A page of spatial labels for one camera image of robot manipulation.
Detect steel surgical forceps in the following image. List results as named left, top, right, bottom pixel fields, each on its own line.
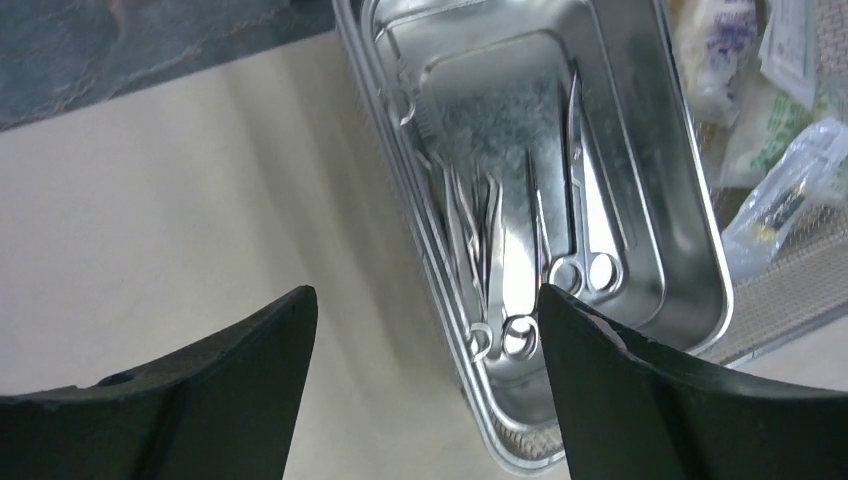
left=433, top=155, right=539, bottom=363

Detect steel surgical scissors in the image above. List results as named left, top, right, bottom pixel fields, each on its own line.
left=548, top=70, right=621, bottom=303

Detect beige cloth wrap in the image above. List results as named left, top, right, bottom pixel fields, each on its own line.
left=0, top=29, right=848, bottom=480

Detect white sealed pouch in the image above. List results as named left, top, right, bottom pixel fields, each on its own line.
left=758, top=0, right=818, bottom=110

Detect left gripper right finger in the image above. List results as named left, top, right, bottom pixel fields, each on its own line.
left=537, top=284, right=847, bottom=479

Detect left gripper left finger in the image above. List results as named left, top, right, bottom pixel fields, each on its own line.
left=1, top=285, right=318, bottom=479

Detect stainless steel inner tray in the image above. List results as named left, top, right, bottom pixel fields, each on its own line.
left=334, top=1, right=732, bottom=430

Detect green printed gauze packet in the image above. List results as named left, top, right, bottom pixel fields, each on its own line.
left=717, top=74, right=847, bottom=188

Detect clear plastic bag item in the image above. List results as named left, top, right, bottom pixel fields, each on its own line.
left=721, top=118, right=847, bottom=281

